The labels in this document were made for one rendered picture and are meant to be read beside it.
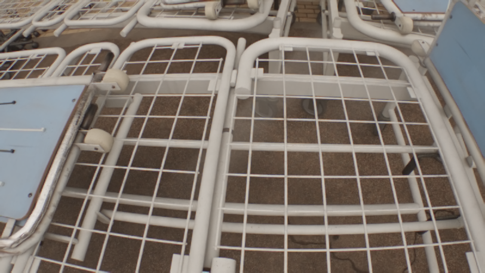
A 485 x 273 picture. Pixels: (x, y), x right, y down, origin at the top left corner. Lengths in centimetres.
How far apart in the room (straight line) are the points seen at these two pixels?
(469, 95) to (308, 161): 67
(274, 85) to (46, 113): 60
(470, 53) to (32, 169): 101
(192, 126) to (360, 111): 83
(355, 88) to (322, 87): 10
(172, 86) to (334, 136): 74
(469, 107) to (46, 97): 104
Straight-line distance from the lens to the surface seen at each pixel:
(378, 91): 83
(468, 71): 74
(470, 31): 75
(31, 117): 75
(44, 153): 65
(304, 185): 106
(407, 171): 85
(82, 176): 134
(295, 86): 77
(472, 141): 72
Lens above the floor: 95
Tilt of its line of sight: 52 degrees down
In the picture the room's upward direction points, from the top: 2 degrees counter-clockwise
